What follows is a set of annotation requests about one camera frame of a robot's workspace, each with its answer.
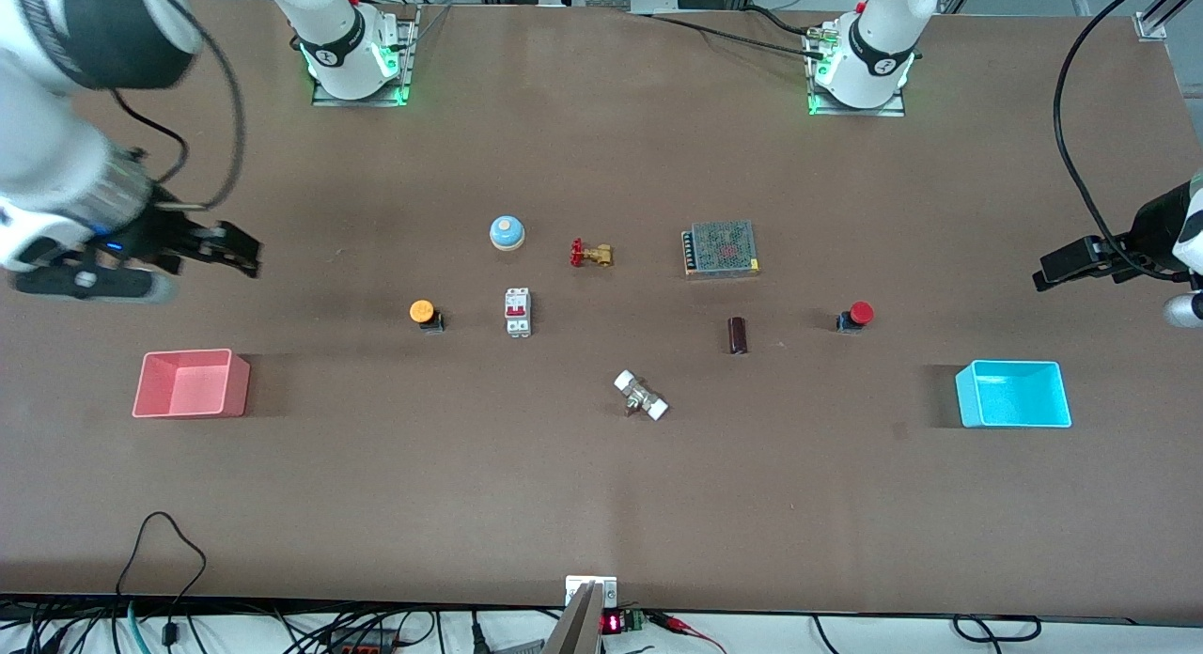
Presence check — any black cable to arm base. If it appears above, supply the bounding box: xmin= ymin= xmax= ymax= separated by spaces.
xmin=648 ymin=6 xmax=828 ymax=55

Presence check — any thin black looped cable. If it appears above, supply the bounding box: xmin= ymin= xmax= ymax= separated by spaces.
xmin=116 ymin=511 xmax=208 ymax=647

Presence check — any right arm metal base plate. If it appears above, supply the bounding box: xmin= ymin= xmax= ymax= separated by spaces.
xmin=312 ymin=6 xmax=419 ymax=107

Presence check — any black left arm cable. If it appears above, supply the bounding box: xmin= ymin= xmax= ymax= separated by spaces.
xmin=1053 ymin=0 xmax=1203 ymax=281

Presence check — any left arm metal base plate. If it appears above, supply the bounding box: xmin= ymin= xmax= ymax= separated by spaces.
xmin=808 ymin=34 xmax=906 ymax=117

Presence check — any black orange power strip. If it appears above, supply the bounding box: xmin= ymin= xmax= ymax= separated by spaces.
xmin=324 ymin=631 xmax=396 ymax=654

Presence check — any pink plastic bin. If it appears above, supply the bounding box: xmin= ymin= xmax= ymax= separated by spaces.
xmin=132 ymin=348 xmax=251 ymax=419

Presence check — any metal mesh power supply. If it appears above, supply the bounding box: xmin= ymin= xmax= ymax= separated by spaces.
xmin=681 ymin=220 xmax=761 ymax=279

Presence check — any aluminium corner bracket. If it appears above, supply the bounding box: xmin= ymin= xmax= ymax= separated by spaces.
xmin=1135 ymin=0 xmax=1203 ymax=40

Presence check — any cyan plastic bin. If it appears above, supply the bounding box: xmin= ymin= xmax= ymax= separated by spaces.
xmin=955 ymin=359 xmax=1073 ymax=429

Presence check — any white metal pipe fitting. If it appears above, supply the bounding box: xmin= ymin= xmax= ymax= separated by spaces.
xmin=613 ymin=369 xmax=670 ymax=422

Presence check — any red clip lead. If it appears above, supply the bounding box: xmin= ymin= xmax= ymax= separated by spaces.
xmin=648 ymin=612 xmax=726 ymax=654

